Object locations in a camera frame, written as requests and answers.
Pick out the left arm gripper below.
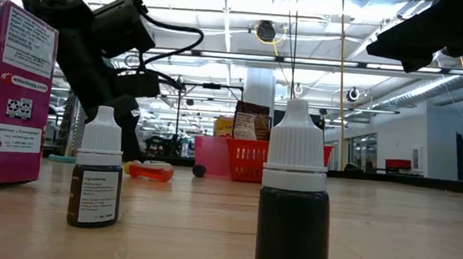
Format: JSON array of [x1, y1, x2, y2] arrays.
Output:
[[49, 11, 166, 165]]

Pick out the dropper bottle with ingredients label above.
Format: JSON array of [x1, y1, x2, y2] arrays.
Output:
[[65, 103, 129, 231]]

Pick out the yellow Corn Pops cereal box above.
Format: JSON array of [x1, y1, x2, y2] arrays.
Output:
[[213, 116, 236, 139]]

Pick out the brown pouch with nutrition label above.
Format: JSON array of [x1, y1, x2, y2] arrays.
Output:
[[231, 99, 274, 143]]

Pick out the magenta Raisin Bran cereal box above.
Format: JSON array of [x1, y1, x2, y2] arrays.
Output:
[[0, 0, 61, 191]]

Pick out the dropper bottle with red label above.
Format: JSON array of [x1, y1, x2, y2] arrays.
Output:
[[254, 96, 340, 259]]

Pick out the pink plastic bin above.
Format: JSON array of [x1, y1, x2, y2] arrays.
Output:
[[192, 134, 234, 178]]

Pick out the glass partition window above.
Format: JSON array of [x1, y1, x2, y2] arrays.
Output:
[[348, 131, 380, 174]]

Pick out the red plastic basket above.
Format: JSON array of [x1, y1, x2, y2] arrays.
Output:
[[223, 138, 334, 190]]

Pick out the red seat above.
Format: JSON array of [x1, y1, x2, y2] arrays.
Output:
[[383, 157, 413, 173]]

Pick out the dark standing panel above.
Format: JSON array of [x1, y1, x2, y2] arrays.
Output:
[[452, 131, 463, 182]]

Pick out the white building column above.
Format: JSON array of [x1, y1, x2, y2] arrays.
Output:
[[241, 67, 278, 120]]

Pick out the silver ventilation duct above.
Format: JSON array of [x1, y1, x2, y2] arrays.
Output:
[[369, 49, 463, 119]]

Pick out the black hanging cable ring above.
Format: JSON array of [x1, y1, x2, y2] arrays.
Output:
[[122, 55, 145, 70]]

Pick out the black camera rig stand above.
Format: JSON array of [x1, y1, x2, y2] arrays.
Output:
[[172, 80, 246, 156]]

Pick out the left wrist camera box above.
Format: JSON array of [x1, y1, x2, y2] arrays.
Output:
[[89, 0, 161, 63]]

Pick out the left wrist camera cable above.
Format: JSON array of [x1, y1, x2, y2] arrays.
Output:
[[122, 0, 208, 91]]

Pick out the black hanging cables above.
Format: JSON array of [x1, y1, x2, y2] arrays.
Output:
[[280, 0, 302, 101]]

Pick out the long ceiling light rail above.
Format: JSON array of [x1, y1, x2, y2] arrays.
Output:
[[154, 46, 463, 77]]

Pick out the black metal table frame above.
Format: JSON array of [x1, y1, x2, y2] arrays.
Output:
[[40, 145, 463, 195]]

